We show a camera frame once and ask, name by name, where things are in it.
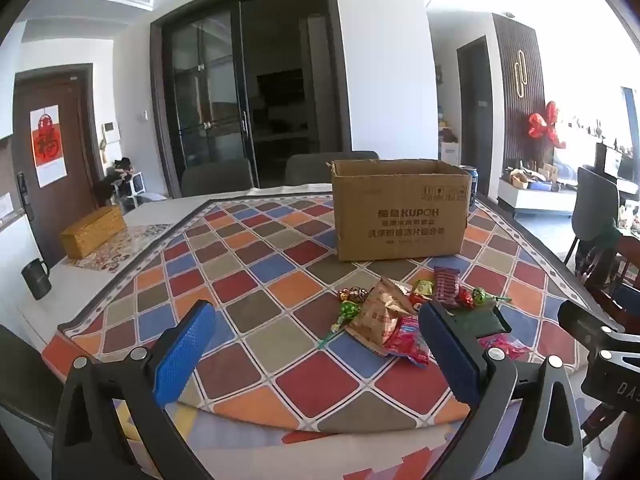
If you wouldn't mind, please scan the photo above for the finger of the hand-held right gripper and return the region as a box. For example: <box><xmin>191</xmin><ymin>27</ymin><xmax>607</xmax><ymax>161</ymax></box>
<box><xmin>557</xmin><ymin>300</ymin><xmax>624</xmax><ymax>349</ymax></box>

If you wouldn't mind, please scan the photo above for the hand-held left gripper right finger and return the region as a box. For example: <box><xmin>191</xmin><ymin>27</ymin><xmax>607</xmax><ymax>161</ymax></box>
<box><xmin>417</xmin><ymin>301</ymin><xmax>586</xmax><ymax>480</ymax></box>

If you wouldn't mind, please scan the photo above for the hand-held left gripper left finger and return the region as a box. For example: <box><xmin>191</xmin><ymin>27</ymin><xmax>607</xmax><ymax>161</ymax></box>
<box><xmin>50</xmin><ymin>299</ymin><xmax>217</xmax><ymax>480</ymax></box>

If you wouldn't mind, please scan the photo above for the brown cardboard box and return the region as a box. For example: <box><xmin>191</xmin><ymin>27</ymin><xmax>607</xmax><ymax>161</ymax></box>
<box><xmin>326</xmin><ymin>159</ymin><xmax>473</xmax><ymax>262</ymax></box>

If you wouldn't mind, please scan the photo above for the red snack packet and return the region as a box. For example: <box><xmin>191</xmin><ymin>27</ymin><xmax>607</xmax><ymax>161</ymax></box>
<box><xmin>382</xmin><ymin>316</ymin><xmax>432</xmax><ymax>367</ymax></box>

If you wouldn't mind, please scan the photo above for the dark wooden chair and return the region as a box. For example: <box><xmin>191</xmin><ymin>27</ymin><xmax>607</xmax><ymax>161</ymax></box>
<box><xmin>581</xmin><ymin>232</ymin><xmax>640</xmax><ymax>322</ymax></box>

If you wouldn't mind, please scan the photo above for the green round lollipop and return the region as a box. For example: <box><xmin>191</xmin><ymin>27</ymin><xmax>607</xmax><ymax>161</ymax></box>
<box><xmin>472</xmin><ymin>287</ymin><xmax>514</xmax><ymax>311</ymax></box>

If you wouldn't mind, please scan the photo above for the pink striped snack packet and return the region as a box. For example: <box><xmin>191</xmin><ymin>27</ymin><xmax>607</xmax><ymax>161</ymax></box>
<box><xmin>433</xmin><ymin>266</ymin><xmax>461</xmax><ymax>311</ymax></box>

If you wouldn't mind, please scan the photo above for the brown snack bag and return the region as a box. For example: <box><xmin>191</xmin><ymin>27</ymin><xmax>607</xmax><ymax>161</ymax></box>
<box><xmin>345</xmin><ymin>277</ymin><xmax>419</xmax><ymax>357</ymax></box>

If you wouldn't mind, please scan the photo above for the green lollipop with green stick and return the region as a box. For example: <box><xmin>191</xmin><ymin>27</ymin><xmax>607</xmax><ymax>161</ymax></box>
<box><xmin>317</xmin><ymin>300</ymin><xmax>362</xmax><ymax>349</ymax></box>

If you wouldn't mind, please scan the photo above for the dark upholstered chair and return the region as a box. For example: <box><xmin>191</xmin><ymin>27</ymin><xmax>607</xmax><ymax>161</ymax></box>
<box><xmin>565</xmin><ymin>166</ymin><xmax>640</xmax><ymax>266</ymax></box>

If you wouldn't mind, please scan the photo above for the checkered colourful tablecloth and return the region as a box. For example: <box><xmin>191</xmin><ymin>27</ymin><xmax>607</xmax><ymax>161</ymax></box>
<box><xmin>42</xmin><ymin>192</ymin><xmax>626</xmax><ymax>433</ymax></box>

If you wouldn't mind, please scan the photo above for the patterned table runner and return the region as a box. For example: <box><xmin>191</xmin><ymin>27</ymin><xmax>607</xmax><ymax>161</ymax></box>
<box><xmin>70</xmin><ymin>222</ymin><xmax>177</xmax><ymax>274</ymax></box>

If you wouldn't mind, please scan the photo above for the white low cabinet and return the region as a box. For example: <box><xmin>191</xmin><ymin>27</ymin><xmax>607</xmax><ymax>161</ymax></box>
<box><xmin>497</xmin><ymin>177</ymin><xmax>579</xmax><ymax>219</ymax></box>

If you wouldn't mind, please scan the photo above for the yellow woven tissue box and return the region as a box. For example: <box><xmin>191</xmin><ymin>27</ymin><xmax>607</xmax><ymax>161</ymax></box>
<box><xmin>60</xmin><ymin>205</ymin><xmax>126</xmax><ymax>260</ymax></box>

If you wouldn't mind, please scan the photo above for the pastel floor mat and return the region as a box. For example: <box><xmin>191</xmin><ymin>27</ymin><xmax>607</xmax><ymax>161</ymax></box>
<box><xmin>90</xmin><ymin>400</ymin><xmax>481</xmax><ymax>480</ymax></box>

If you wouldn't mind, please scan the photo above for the dark mug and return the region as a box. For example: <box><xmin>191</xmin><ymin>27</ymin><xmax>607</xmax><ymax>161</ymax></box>
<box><xmin>21</xmin><ymin>258</ymin><xmax>53</xmax><ymax>301</ymax></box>

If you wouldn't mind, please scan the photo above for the blue drink can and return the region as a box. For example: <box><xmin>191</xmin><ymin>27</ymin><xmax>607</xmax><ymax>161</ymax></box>
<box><xmin>459</xmin><ymin>165</ymin><xmax>479</xmax><ymax>209</ymax></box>

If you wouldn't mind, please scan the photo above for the grey dining chair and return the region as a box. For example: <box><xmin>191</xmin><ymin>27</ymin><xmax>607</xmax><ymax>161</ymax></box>
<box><xmin>181</xmin><ymin>157</ymin><xmax>255</xmax><ymax>198</ymax></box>
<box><xmin>284</xmin><ymin>151</ymin><xmax>380</xmax><ymax>186</ymax></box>

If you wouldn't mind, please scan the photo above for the black bag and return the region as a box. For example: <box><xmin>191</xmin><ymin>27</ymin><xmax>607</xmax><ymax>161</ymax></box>
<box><xmin>93</xmin><ymin>157</ymin><xmax>136</xmax><ymax>207</ymax></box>

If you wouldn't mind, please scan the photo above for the red balloon decoration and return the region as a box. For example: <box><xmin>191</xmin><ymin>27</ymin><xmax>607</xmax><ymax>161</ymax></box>
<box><xmin>528</xmin><ymin>101</ymin><xmax>567</xmax><ymax>150</ymax></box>

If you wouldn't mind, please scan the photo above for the brown entry door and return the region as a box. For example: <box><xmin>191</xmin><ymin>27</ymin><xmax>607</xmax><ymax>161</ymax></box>
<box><xmin>12</xmin><ymin>63</ymin><xmax>102</xmax><ymax>267</ymax></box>

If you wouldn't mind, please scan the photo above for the dark interior door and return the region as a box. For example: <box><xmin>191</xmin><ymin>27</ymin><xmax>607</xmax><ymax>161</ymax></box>
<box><xmin>455</xmin><ymin>35</ymin><xmax>494</xmax><ymax>197</ymax></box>

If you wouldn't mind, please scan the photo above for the red white door poster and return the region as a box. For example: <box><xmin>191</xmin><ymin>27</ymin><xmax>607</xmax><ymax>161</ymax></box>
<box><xmin>29</xmin><ymin>105</ymin><xmax>69</xmax><ymax>182</ymax></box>

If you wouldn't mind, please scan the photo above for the dark sliding glass door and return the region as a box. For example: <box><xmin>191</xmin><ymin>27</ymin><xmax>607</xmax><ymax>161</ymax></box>
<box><xmin>149</xmin><ymin>0</ymin><xmax>352</xmax><ymax>197</ymax></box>

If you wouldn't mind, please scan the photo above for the gold wall ornament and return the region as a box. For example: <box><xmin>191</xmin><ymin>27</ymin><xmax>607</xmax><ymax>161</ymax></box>
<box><xmin>513</xmin><ymin>49</ymin><xmax>529</xmax><ymax>96</ymax></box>

